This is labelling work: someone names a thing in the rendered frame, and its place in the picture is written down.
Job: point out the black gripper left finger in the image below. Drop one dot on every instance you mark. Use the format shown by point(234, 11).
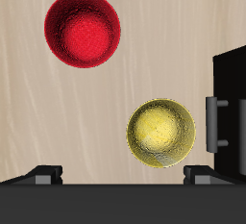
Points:
point(44, 173)

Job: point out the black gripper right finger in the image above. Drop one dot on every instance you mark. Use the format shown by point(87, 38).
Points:
point(199, 174)

